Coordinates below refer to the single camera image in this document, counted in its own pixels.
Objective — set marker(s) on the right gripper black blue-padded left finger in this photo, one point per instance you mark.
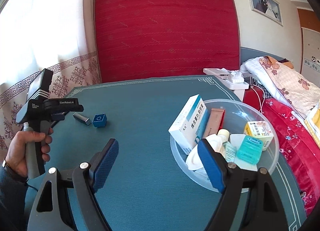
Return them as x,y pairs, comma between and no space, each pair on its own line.
51,208

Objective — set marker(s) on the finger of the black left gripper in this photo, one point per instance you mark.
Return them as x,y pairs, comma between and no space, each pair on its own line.
61,105
59,116

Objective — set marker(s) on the teal floss container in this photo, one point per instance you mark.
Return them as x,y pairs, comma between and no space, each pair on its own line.
250,150

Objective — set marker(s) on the white packet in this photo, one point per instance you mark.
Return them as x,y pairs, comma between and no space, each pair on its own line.
236,140

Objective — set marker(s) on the yellow white ointment box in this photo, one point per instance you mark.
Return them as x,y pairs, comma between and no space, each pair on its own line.
259,130

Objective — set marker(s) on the cream tube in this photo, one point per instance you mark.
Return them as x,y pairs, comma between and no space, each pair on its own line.
223,134

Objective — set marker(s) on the rose gold cosmetic tube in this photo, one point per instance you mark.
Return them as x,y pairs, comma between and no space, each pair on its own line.
213,123

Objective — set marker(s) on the blue white vitamin D box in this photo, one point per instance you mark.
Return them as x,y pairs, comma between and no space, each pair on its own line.
188,128

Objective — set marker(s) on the light patterned small box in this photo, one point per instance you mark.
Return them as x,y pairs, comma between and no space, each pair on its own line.
230,152

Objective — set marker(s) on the red small box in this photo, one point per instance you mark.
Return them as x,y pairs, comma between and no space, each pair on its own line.
222,113

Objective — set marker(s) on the person's left forearm sleeve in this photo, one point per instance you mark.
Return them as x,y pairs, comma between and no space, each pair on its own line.
13,192

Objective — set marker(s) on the person's left hand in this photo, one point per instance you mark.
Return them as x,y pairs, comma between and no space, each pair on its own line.
16,154

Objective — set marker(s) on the grey metal lipstick tube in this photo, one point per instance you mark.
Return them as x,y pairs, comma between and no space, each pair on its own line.
81,118

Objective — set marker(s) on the blue cube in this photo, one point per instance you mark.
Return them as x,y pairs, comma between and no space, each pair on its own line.
99,120

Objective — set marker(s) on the red floral bedspread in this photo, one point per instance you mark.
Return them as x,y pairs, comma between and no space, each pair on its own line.
295,144

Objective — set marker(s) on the clear plastic bowl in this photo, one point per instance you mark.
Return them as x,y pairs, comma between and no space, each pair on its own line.
237,114

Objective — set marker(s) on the patterned curtain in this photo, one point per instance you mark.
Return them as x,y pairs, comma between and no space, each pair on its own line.
44,34

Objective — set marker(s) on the teal table mat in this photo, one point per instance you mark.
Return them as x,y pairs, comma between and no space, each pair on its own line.
146,189

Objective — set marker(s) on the yellow pillow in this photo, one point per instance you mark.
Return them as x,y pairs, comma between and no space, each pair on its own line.
312,123

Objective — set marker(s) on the red mattress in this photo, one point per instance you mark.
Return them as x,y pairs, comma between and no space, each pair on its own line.
139,39

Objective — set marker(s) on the white radiator heater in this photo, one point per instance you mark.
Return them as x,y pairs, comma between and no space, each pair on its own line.
221,74

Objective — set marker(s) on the floral quilt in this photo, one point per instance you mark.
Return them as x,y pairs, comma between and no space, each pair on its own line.
284,84

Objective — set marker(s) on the crumpled white tissue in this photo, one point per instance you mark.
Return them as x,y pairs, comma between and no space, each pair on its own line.
236,77

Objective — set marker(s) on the white wardrobe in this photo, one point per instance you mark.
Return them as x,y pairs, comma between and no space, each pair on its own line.
310,63

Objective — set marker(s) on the framed wall photo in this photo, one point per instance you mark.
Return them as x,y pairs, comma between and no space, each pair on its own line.
267,8

